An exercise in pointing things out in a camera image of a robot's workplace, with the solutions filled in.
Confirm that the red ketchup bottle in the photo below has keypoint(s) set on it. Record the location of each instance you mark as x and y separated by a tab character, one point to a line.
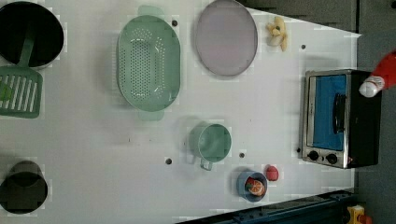
382	78

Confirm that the black toaster oven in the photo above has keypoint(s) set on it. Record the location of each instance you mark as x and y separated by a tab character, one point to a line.
341	127

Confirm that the green mug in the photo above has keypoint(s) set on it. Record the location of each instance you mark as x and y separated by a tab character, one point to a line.
210	142

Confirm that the green plastic colander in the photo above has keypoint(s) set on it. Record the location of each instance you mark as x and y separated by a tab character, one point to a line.
148	61

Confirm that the blue bowl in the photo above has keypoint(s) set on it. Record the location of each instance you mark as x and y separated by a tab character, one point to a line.
241	181

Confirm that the pale purple round plate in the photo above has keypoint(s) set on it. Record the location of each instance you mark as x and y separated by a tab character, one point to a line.
226	38

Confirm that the red tomato toy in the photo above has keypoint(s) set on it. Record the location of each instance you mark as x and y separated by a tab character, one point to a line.
249	183

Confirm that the red strawberry toy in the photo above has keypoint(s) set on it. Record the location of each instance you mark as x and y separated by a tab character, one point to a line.
272	173

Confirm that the orange slice toy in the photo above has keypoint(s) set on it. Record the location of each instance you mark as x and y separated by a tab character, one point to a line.
256	188

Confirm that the green slotted spatula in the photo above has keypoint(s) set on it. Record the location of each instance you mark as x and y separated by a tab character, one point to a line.
21	86

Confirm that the yellow clamp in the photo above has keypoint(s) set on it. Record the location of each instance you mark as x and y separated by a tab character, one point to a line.
358	216

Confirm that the dark grey cup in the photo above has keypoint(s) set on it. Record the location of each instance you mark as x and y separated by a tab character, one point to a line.
24	189

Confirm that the black pot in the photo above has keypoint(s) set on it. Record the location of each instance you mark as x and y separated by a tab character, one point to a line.
15	18

